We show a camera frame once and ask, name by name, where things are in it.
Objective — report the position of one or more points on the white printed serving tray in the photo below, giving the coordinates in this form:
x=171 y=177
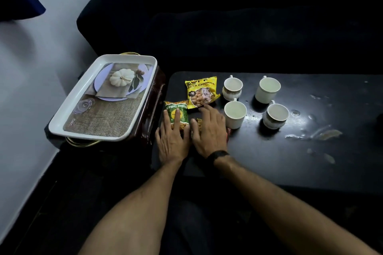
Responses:
x=98 y=120

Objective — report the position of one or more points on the dark brown side table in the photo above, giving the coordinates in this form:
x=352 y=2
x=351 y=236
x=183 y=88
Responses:
x=149 y=108

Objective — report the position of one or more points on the plain white cup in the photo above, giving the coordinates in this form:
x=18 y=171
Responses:
x=267 y=89
x=235 y=113

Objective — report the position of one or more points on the black wristband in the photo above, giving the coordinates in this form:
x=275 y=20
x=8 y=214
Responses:
x=217 y=155

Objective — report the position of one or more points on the person's right forearm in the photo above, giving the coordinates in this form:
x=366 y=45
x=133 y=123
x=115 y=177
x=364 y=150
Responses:
x=284 y=213

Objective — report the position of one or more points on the person's left forearm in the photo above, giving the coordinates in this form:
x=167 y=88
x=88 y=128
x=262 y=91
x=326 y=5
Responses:
x=134 y=213

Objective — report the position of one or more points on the black table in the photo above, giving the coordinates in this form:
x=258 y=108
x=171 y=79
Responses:
x=284 y=168

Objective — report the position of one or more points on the yellow soya chunks packet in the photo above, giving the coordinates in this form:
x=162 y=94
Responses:
x=200 y=92

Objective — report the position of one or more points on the white cup patterned base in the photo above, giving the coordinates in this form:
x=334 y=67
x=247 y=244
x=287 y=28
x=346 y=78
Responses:
x=276 y=115
x=232 y=87

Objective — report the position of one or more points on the green snack packet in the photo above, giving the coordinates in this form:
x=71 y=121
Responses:
x=169 y=107

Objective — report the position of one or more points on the person's right hand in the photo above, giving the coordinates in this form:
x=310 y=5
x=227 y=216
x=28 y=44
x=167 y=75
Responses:
x=212 y=135

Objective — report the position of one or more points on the person's left hand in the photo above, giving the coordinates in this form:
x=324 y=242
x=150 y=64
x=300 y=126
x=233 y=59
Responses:
x=173 y=144

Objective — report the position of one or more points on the dark blue sofa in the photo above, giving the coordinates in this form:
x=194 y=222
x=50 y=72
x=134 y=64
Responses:
x=239 y=24

